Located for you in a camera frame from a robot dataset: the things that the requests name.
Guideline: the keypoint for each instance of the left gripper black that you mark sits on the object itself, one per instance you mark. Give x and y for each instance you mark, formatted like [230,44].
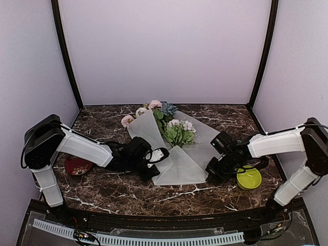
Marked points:
[152,173]

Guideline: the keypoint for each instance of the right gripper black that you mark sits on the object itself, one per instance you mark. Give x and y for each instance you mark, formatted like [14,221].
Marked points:
[210,168]

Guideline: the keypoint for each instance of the translucent white wrapping paper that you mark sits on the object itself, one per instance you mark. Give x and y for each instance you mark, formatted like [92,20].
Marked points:
[185,165]

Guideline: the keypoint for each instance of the black ribbon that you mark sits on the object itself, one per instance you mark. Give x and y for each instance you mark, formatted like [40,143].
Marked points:
[264,162]

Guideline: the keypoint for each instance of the small pink fake rose stem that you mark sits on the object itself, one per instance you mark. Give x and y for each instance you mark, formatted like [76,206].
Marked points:
[126,120]

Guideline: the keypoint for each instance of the lilac hydrangea fake bunch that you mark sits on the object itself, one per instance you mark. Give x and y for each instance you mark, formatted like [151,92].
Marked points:
[179,133]

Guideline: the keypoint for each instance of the white fake rose stem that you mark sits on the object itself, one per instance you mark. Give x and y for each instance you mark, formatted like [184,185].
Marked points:
[140,111]

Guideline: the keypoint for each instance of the pink peony fake stem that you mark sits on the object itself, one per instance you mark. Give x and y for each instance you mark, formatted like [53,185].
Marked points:
[155,106]

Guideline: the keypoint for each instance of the blue fake rose bunch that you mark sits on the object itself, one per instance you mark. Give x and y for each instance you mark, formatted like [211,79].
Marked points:
[168,110]

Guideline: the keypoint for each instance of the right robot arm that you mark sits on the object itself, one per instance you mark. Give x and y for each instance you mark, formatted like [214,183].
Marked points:
[309,138]

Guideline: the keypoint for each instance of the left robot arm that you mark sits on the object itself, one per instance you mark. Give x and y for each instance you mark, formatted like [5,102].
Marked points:
[50,137]

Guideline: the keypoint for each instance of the yellow-green bowl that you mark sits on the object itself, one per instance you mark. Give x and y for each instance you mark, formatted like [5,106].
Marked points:
[248,178]

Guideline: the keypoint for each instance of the red floral dish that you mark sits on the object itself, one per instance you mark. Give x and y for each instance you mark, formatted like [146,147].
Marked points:
[77,166]

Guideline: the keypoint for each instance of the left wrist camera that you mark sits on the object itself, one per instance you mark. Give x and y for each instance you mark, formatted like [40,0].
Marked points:
[155,156]

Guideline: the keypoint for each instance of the black front rail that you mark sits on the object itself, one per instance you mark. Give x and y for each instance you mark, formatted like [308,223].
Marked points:
[248,219]

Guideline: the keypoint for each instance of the right black frame post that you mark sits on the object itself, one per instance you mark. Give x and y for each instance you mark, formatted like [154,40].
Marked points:
[265,53]

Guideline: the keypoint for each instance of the black frame post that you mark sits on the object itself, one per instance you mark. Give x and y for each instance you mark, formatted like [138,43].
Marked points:
[65,53]
[265,53]

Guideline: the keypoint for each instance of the white slotted cable duct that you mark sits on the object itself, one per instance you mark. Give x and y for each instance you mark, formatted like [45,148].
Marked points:
[87,238]

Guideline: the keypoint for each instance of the left black frame post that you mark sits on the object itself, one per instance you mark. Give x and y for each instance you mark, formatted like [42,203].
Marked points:
[65,53]

